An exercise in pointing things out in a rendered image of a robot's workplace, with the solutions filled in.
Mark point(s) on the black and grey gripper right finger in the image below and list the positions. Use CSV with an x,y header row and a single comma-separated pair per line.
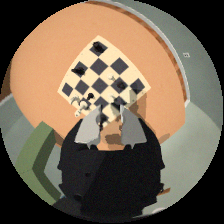
x,y
136,132

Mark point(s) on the black chess piece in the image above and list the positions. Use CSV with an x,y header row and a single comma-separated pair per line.
x,y
97,47
79,70
103,117

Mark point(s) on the chessboard with pieces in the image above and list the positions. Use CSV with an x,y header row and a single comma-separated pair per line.
x,y
96,66

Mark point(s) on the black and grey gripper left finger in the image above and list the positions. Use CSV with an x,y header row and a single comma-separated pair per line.
x,y
82,135

